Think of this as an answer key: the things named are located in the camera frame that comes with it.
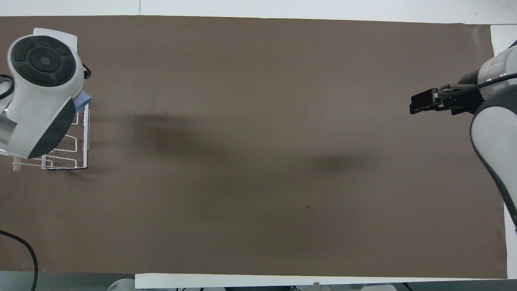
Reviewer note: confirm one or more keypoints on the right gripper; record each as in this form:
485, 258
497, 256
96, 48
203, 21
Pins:
460, 104

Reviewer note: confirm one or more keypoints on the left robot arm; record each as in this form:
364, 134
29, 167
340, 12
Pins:
40, 101

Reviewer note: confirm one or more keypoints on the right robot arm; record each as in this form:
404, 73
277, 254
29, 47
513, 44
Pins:
494, 137

